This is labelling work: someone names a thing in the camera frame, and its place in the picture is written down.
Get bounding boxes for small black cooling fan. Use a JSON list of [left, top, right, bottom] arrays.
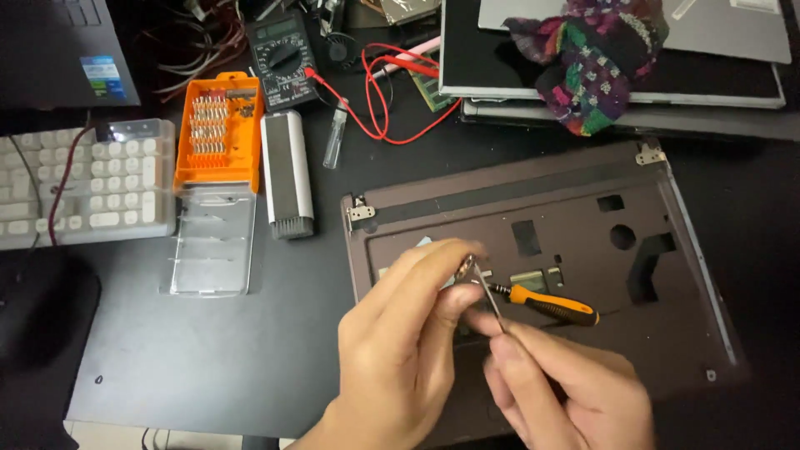
[[324, 32, 363, 71]]

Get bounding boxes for silver metal tweezers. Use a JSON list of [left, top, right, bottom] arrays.
[[455, 253, 508, 334]]

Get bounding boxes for colourful patterned cloth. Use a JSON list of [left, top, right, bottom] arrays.
[[502, 0, 670, 138]]

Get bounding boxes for white keyboard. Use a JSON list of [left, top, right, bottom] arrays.
[[0, 118, 178, 251]]

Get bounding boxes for red multimeter probe lead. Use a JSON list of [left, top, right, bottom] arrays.
[[304, 42, 464, 146]]

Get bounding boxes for person's right hand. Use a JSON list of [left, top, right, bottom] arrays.
[[465, 311, 656, 450]]

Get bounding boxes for clear plastic case lid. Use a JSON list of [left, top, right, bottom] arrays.
[[164, 186, 258, 298]]

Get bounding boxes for orange screwdriver bit case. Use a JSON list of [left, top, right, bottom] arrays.
[[172, 71, 264, 195]]

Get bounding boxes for brown laptop base cover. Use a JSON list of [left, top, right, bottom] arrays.
[[340, 139, 752, 448]]

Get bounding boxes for orange black screwdriver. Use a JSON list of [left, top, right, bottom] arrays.
[[486, 282, 601, 328]]

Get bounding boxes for green memory module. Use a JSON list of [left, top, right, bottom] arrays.
[[408, 57, 458, 114]]

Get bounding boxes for white grey cleaning brush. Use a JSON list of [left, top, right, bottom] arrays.
[[260, 109, 316, 241]]

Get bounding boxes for black laptop with blue sticker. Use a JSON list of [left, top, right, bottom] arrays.
[[0, 0, 142, 112]]

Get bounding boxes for dark red cable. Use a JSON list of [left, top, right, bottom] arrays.
[[47, 124, 96, 248]]

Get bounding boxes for grey laptop under stack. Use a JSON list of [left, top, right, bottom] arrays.
[[460, 99, 800, 143]]

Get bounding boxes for black computer mouse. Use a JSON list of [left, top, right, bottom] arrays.
[[0, 249, 103, 376]]

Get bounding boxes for silver closed laptop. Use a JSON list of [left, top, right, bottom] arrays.
[[477, 0, 793, 65]]

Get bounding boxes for clear handle small tool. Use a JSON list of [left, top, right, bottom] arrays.
[[322, 98, 350, 170]]

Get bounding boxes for bundle of loose wires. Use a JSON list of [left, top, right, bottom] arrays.
[[141, 0, 249, 103]]

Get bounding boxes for black digital multimeter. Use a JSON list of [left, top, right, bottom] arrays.
[[245, 11, 320, 113]]

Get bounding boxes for person's left hand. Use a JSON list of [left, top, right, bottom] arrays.
[[336, 238, 488, 446]]

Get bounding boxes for pink plastic tool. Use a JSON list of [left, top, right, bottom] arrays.
[[369, 35, 442, 80]]

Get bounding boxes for black laptop screen panel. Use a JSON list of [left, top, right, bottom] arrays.
[[439, 0, 788, 111]]

